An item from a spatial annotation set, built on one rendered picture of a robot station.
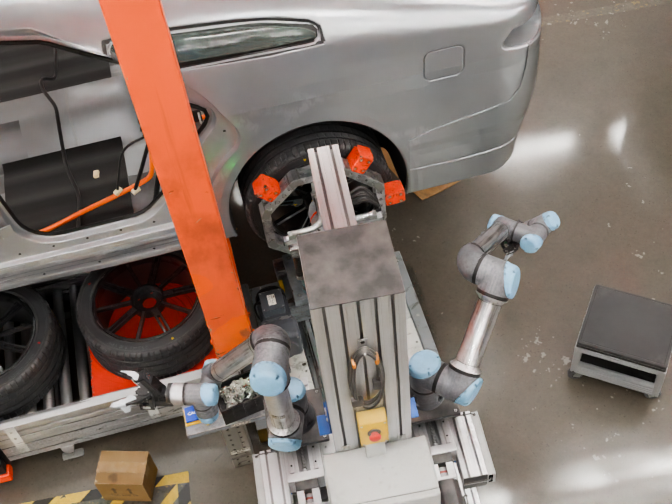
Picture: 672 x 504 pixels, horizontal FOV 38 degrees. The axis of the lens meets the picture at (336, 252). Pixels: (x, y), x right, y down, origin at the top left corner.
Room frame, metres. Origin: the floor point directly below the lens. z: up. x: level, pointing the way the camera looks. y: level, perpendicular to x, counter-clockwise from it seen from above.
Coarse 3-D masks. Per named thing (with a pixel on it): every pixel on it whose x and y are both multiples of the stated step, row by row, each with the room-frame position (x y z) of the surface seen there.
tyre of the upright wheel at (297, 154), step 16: (304, 128) 2.94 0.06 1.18; (320, 128) 2.94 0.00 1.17; (336, 128) 2.94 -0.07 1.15; (352, 128) 2.97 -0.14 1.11; (368, 128) 3.06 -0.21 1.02; (272, 144) 2.92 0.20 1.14; (288, 144) 2.88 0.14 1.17; (304, 144) 2.85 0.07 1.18; (320, 144) 2.84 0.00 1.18; (352, 144) 2.86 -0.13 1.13; (368, 144) 2.91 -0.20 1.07; (256, 160) 2.89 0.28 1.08; (272, 160) 2.83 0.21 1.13; (288, 160) 2.80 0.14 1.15; (304, 160) 2.81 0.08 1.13; (384, 160) 2.89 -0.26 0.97; (240, 176) 2.93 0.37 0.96; (256, 176) 2.82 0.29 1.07; (272, 176) 2.79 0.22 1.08; (384, 176) 2.86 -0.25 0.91; (240, 192) 2.91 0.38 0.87; (256, 208) 2.77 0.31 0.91; (256, 224) 2.77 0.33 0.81
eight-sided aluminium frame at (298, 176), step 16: (288, 176) 2.75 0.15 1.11; (304, 176) 2.73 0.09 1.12; (352, 176) 2.75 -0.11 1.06; (368, 176) 2.77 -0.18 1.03; (288, 192) 2.71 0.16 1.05; (384, 192) 2.77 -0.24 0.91; (272, 208) 2.70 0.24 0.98; (384, 208) 2.77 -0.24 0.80; (272, 224) 2.70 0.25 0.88; (272, 240) 2.70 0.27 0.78
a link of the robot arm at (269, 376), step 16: (256, 352) 1.70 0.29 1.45; (272, 352) 1.68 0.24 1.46; (288, 352) 1.70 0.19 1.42; (256, 368) 1.63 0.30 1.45; (272, 368) 1.62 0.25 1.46; (288, 368) 1.66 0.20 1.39; (256, 384) 1.60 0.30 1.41; (272, 384) 1.59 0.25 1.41; (288, 384) 1.63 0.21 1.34; (272, 400) 1.62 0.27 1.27; (288, 400) 1.64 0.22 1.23; (272, 416) 1.62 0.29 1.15; (288, 416) 1.62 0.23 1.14; (272, 432) 1.62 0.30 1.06; (288, 432) 1.61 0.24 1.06; (272, 448) 1.60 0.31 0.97; (288, 448) 1.59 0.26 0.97
